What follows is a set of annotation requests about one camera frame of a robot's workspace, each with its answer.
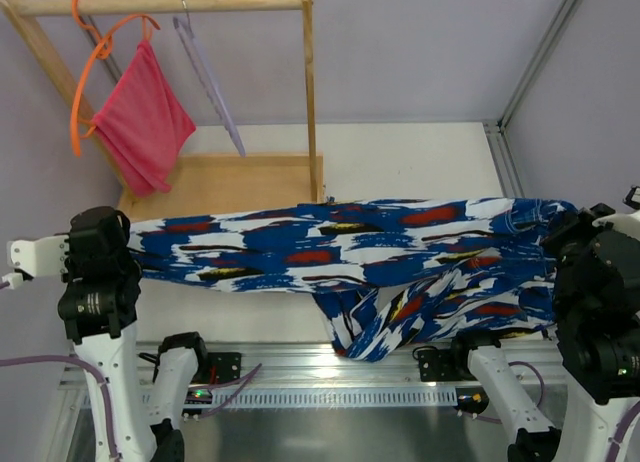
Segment blue patterned trousers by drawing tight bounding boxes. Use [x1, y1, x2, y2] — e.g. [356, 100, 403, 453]
[129, 197, 576, 362]

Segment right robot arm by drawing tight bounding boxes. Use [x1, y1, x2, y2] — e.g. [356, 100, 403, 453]
[452, 204, 639, 461]

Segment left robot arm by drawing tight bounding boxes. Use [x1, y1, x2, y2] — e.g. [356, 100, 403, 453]
[1, 206, 208, 461]

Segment orange plastic hanger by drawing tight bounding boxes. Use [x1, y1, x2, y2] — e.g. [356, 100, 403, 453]
[69, 0, 160, 157]

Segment lilac plastic hanger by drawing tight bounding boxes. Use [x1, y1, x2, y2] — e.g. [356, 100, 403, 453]
[172, 0, 246, 157]

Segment wooden clothes rack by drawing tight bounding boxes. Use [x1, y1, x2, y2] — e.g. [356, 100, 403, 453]
[1, 0, 324, 220]

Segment pink cloth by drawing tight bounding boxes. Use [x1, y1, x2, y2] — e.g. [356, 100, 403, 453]
[92, 40, 195, 198]

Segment aluminium corner frame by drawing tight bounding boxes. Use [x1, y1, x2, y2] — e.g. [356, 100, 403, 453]
[483, 0, 584, 198]

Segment aluminium mounting rail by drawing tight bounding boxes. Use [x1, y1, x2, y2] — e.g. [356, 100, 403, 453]
[57, 339, 571, 391]

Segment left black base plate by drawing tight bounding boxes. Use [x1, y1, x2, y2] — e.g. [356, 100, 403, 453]
[204, 352, 242, 385]

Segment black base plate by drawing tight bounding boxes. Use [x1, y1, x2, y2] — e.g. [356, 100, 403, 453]
[204, 352, 242, 385]
[412, 346, 476, 382]

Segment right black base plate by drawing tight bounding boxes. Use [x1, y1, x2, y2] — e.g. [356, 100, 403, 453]
[412, 346, 476, 382]

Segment slotted cable duct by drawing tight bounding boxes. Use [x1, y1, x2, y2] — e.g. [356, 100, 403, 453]
[79, 385, 459, 409]

